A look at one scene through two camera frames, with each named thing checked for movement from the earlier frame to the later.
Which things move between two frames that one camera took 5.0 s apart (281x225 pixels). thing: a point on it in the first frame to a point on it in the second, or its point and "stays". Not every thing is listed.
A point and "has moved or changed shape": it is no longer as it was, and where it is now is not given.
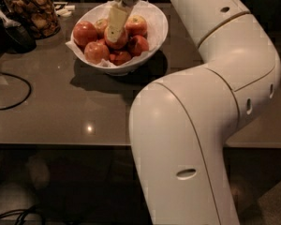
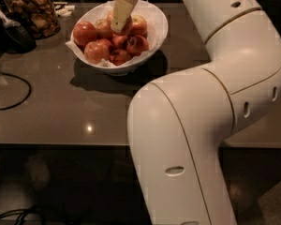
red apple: (121, 40) has moved or changed shape
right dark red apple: (137, 44) stays
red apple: (96, 52) stays
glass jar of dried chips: (33, 7) stays
